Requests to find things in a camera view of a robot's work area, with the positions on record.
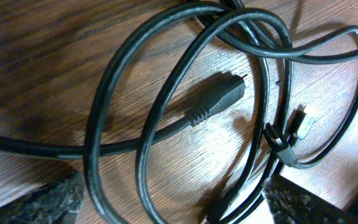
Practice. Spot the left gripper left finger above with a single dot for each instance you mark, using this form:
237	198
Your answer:
57	202

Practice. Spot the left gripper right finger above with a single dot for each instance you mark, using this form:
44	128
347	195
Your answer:
291	204

